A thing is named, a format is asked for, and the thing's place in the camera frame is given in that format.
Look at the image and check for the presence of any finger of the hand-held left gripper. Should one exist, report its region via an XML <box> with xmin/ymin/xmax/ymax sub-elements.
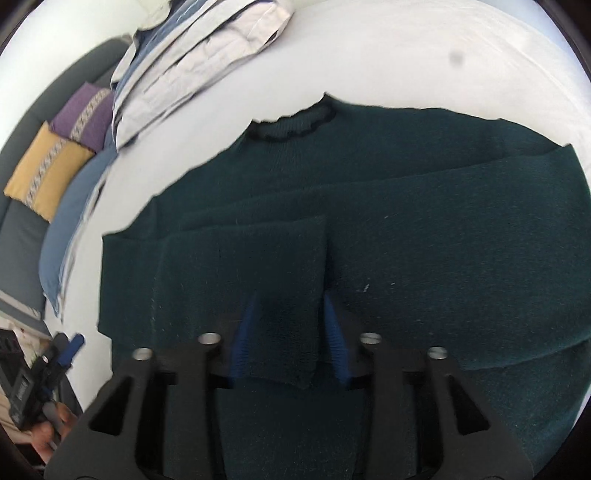
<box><xmin>64</xmin><ymin>334</ymin><xmax>86</xmax><ymax>367</ymax></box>

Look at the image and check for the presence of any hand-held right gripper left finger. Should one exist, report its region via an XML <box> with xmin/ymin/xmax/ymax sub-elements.
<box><xmin>44</xmin><ymin>292</ymin><xmax>258</xmax><ymax>480</ymax></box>

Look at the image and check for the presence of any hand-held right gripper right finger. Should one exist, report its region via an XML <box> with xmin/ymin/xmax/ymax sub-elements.
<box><xmin>322</xmin><ymin>292</ymin><xmax>536</xmax><ymax>480</ymax></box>

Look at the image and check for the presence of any dark green knit sweater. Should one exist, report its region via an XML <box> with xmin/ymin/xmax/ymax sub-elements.
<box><xmin>96</xmin><ymin>92</ymin><xmax>591</xmax><ymax>480</ymax></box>

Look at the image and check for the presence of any person's left hand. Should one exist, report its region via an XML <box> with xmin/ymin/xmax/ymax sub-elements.
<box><xmin>27</xmin><ymin>405</ymin><xmax>83</xmax><ymax>463</ymax></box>

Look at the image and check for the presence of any grey sofa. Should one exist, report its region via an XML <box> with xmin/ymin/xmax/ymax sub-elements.
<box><xmin>0</xmin><ymin>37</ymin><xmax>132</xmax><ymax>319</ymax></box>

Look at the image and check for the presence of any blue pillow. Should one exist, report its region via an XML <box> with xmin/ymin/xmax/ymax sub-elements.
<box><xmin>38</xmin><ymin>134</ymin><xmax>118</xmax><ymax>320</ymax></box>

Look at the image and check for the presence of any yellow cushion with patterned band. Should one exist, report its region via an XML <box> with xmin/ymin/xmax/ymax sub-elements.
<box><xmin>4</xmin><ymin>121</ymin><xmax>95</xmax><ymax>223</ymax></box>

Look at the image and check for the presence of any purple cushion with patterned band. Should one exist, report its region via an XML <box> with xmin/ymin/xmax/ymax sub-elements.
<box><xmin>50</xmin><ymin>82</ymin><xmax>116</xmax><ymax>153</ymax></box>

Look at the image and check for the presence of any folded grey and blue duvet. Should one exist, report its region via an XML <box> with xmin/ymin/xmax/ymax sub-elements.
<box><xmin>110</xmin><ymin>0</ymin><xmax>295</xmax><ymax>151</ymax></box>

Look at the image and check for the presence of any white bed sheet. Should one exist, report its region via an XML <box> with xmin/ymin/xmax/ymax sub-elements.
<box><xmin>59</xmin><ymin>0</ymin><xmax>591</xmax><ymax>356</ymax></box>

